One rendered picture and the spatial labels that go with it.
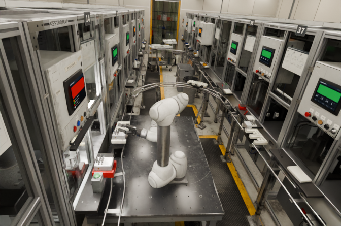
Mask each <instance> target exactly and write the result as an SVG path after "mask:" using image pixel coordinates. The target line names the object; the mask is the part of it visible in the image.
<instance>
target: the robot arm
mask: <svg viewBox="0 0 341 226"><path fill-rule="evenodd" d="M188 101H189V98H188V95H187V94H185V93H180V94H178V95H177V96H173V97H171V98H166V99H163V100H160V101H158V102H156V103H155V104H154V105H153V106H152V107H151V108H150V111H149V114H150V117H151V119H152V121H151V125H150V129H149V130H146V129H143V130H142V129H140V128H139V129H136V126H132V125H129V124H126V125H124V124H120V123H118V126H120V127H124V128H125V127H126V128H127V129H129V130H130V131H126V130H124V129H121V128H118V131H120V132H124V133H125V134H127V135H133V136H135V135H137V136H139V137H141V138H144V139H147V140H149V141H152V142H157V160H156V161H155V162H154V165H153V168H152V171H151V172H150V173H149V176H148V181H149V183H150V185H151V186H152V187H153V188H161V187H164V186H166V185H167V184H188V181H187V178H186V170H187V157H186V155H185V154H184V153H183V152H181V151H175V152H174V153H173V154H172V155H171V156H170V157H169V148H170V136H171V124H172V122H173V119H174V117H175V116H177V115H178V114H179V113H181V112H182V111H183V110H184V109H185V107H186V106H187V104H188Z"/></svg>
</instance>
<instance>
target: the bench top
mask: <svg viewBox="0 0 341 226"><path fill-rule="evenodd" d="M151 121H152V119H151V117H150V116H149V115H132V116H131V120H130V125H132V126H136V129H139V128H140V129H142V130H143V129H146V130H149V129H150V125H151ZM175 151H181V152H183V153H184V154H185V155H186V157H187V170H186V178H187V181H188V184H167V185H166V186H164V187H161V188H153V187H152V186H151V185H150V183H149V181H148V176H149V173H150V172H151V171H152V168H153V165H154V162H155V161H156V160H157V142H152V141H149V140H147V139H144V138H141V137H139V136H137V135H135V136H133V135H128V137H127V141H126V144H125V146H124V150H123V154H124V156H125V158H123V159H122V161H123V168H124V172H125V196H124V202H123V208H122V209H124V210H123V213H122V214H121V218H163V217H207V216H223V215H224V210H223V207H222V204H221V201H220V198H219V195H218V192H217V189H216V186H215V183H214V180H213V177H212V174H211V171H210V168H209V165H208V162H207V159H206V156H205V153H204V150H203V148H202V145H201V141H200V138H199V135H198V132H197V129H196V126H195V123H194V120H193V117H192V116H175V117H174V119H173V122H172V124H171V125H170V148H169V157H170V156H171V155H172V154H173V153H174V152H175ZM114 160H116V163H117V166H116V171H115V174H116V173H121V172H122V166H121V159H120V158H114ZM110 188H111V178H108V179H107V182H106V186H105V190H104V193H103V197H102V200H101V203H100V207H99V210H98V214H86V215H85V217H86V219H103V218H104V211H105V209H106V206H107V202H108V198H109V194H110ZM123 189H124V182H123V175H121V176H116V177H114V178H112V194H111V198H110V202H109V206H108V209H120V208H121V202H122V197H123ZM212 195H214V197H213V196H212ZM203 207H204V209H203Z"/></svg>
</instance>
